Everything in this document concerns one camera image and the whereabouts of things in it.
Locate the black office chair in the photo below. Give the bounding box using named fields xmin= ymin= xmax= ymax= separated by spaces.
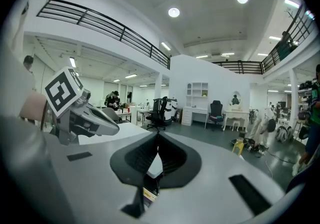
xmin=145 ymin=96 xmax=170 ymax=132

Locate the black gaming chair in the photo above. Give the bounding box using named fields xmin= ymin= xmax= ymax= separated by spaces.
xmin=207 ymin=100 xmax=227 ymax=132

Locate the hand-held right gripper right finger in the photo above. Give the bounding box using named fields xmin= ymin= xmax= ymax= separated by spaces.
xmin=142 ymin=132 xmax=286 ymax=224

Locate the white and black robot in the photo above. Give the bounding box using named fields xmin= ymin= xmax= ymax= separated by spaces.
xmin=164 ymin=96 xmax=179 ymax=126

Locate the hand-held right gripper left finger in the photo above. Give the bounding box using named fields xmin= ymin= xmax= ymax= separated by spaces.
xmin=46 ymin=132 xmax=161 ymax=224

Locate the yellow stool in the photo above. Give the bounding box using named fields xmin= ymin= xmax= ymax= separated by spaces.
xmin=231 ymin=141 xmax=245 ymax=156

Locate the person's left forearm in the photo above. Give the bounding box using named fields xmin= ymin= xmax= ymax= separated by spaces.
xmin=19 ymin=92 xmax=49 ymax=125

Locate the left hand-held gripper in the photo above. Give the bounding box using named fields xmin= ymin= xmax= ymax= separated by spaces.
xmin=44 ymin=66 xmax=121 ymax=146

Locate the box with yellow purple label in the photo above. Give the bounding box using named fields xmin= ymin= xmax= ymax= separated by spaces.
xmin=142 ymin=175 xmax=161 ymax=209

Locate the white desk with shelf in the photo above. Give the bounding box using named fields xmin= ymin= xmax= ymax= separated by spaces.
xmin=181 ymin=82 xmax=209 ymax=129

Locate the white stool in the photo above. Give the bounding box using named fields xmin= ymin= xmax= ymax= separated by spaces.
xmin=231 ymin=120 xmax=243 ymax=132

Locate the white vanity table with mirror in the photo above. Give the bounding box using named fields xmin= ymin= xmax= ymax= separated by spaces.
xmin=221 ymin=90 xmax=251 ymax=132

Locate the black metal balcony railing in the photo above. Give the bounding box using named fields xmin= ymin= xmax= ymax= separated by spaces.
xmin=211 ymin=3 xmax=316 ymax=75
xmin=36 ymin=0 xmax=172 ymax=70

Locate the grey office chair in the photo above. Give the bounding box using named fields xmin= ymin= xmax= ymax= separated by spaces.
xmin=101 ymin=107 xmax=123 ymax=125

